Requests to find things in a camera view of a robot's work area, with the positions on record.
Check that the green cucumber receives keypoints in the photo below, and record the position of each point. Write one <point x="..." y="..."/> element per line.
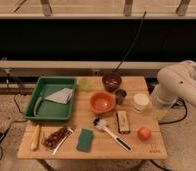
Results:
<point x="37" y="104"/>

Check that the white dish brush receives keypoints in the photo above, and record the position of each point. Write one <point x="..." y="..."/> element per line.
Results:
<point x="101" y="125"/>

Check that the red grape bunch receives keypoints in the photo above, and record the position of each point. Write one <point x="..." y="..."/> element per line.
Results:
<point x="53" y="139"/>

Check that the white paper cup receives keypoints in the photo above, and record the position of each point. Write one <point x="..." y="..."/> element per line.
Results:
<point x="141" y="101"/>

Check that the dark red bowl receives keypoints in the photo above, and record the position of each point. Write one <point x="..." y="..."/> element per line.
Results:
<point x="111" y="82"/>

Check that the small dark green cup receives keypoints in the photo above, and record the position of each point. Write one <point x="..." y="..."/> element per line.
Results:
<point x="120" y="96"/>

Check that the orange apple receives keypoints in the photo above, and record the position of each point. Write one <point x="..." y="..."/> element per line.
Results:
<point x="144" y="133"/>

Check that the grey folded cloth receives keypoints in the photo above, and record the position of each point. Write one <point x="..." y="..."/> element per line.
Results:
<point x="62" y="96"/>

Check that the orange plastic bowl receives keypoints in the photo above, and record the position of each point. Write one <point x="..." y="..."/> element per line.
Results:
<point x="102" y="102"/>

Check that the silver knife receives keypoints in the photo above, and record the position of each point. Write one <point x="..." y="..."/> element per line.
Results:
<point x="69" y="132"/>

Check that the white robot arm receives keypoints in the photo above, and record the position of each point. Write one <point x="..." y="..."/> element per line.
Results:
<point x="174" y="81"/>

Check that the wooden block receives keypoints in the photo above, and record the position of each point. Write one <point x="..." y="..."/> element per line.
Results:
<point x="123" y="124"/>

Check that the green plastic tray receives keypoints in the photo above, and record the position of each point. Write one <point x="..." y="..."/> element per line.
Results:
<point x="48" y="110"/>

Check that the wooden table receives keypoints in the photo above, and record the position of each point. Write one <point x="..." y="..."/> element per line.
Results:
<point x="103" y="146"/>

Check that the green sponge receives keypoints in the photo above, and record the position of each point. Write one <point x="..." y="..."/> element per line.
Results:
<point x="85" y="140"/>

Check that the yellow corn cob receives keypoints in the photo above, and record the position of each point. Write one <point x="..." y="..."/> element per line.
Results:
<point x="35" y="138"/>

